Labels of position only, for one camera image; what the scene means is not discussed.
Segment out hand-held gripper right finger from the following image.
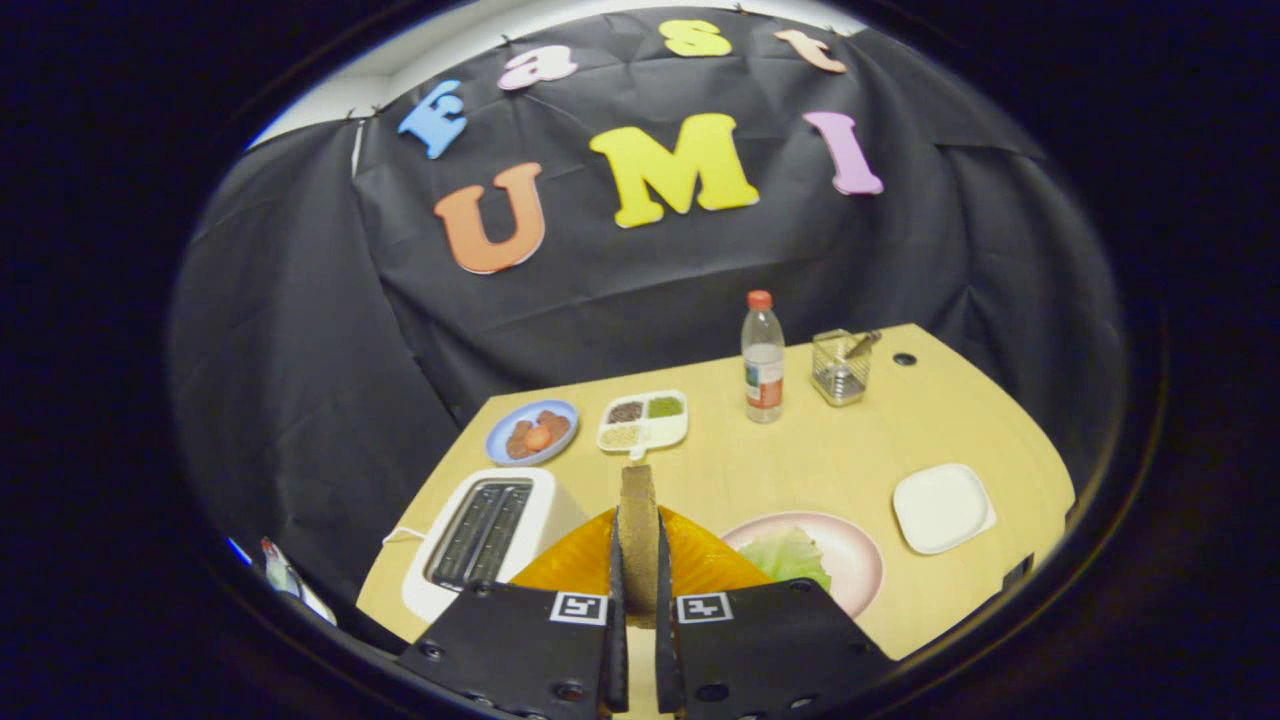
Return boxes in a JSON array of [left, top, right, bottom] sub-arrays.
[[655, 508, 896, 720]]

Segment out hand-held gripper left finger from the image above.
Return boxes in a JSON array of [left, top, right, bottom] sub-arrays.
[[395, 505, 631, 720]]

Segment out green lettuce leaf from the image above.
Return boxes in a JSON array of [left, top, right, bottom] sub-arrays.
[[737, 527, 833, 593]]

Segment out brown toast slice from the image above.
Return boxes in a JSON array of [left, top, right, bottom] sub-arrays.
[[617, 463, 663, 629]]

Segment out white toaster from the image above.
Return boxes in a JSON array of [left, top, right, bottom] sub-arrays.
[[402, 467, 591, 625]]

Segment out pink plate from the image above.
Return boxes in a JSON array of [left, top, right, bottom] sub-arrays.
[[720, 511, 885, 619]]

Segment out blue plate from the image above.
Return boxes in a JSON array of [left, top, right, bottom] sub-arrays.
[[485, 399, 580, 468]]

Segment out white square plate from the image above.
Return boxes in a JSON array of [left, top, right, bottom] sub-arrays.
[[892, 463, 998, 556]]

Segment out brown meat slices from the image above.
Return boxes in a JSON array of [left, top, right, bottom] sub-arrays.
[[505, 410, 571, 461]]

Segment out white and red object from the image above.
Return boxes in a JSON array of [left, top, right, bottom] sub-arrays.
[[260, 537, 337, 627]]

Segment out white divided condiment tray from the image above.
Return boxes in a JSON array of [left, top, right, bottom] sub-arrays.
[[596, 390, 690, 462]]

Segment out clear bottle with red cap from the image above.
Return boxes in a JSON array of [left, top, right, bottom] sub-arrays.
[[741, 290, 786, 424]]

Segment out wire mesh utensil holder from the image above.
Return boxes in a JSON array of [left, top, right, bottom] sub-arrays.
[[811, 329, 872, 407]]

